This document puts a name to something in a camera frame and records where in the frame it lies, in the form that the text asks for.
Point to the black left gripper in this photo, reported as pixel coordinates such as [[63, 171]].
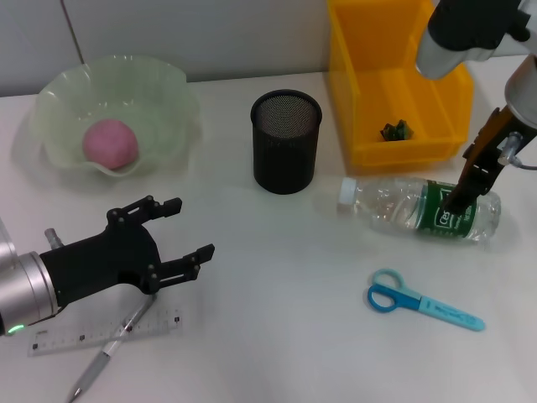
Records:
[[100, 260]]

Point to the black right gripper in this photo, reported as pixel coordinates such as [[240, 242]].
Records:
[[495, 142]]

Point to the clear bottle green label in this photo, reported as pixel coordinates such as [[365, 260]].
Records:
[[390, 205]]

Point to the green plastic scrap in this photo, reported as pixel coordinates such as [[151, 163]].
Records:
[[396, 131]]

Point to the pink peach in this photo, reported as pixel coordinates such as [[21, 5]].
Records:
[[110, 142]]

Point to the blue scissors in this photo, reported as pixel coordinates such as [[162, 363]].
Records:
[[444, 312]]

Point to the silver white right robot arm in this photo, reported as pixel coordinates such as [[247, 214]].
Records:
[[461, 33]]

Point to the black mesh pen holder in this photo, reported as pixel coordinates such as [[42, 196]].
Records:
[[285, 155]]

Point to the translucent green fruit bowl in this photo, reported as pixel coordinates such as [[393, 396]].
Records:
[[126, 92]]

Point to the transparent plastic ruler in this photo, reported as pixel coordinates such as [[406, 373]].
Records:
[[63, 340]]

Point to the silver pen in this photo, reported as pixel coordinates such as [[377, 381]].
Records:
[[90, 369]]

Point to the silver left gripper connector stud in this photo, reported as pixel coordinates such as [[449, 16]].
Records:
[[53, 239]]

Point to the yellow plastic bin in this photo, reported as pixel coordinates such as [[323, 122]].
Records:
[[373, 63]]

